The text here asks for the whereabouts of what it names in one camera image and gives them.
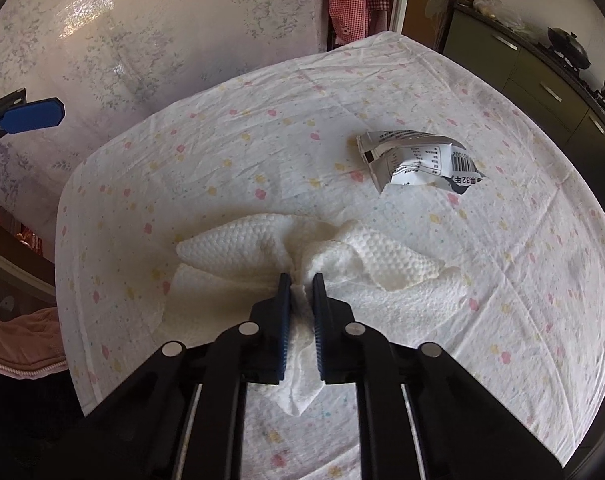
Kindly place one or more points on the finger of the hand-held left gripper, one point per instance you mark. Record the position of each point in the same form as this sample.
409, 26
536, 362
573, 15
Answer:
32, 116

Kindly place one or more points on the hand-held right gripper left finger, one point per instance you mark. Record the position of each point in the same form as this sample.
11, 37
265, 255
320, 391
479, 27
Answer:
284, 320

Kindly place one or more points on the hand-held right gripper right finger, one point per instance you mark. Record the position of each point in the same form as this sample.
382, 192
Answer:
318, 320

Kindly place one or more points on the white floral tablecloth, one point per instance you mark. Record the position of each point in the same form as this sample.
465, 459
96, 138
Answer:
282, 125

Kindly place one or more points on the green kitchen cabinet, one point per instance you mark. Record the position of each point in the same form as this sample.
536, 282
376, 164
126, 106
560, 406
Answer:
532, 70

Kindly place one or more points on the crumpled white printed packet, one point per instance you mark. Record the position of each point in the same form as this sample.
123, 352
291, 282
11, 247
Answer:
412, 160

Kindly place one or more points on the white paper towel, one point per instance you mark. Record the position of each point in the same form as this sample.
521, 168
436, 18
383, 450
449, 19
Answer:
222, 245

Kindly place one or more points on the clear plastic bag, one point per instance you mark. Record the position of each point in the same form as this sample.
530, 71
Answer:
497, 10

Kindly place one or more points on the black wok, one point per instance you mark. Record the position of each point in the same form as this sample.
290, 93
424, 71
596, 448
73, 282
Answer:
570, 50

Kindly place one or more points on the red checkered clothing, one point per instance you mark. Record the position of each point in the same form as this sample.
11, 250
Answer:
350, 0

